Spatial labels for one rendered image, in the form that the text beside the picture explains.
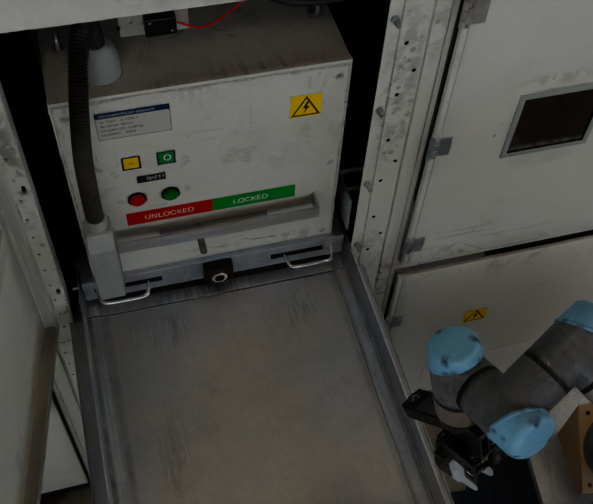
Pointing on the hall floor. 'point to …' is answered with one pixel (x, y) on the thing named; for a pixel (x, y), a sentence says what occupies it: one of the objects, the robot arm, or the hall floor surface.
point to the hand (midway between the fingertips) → (461, 472)
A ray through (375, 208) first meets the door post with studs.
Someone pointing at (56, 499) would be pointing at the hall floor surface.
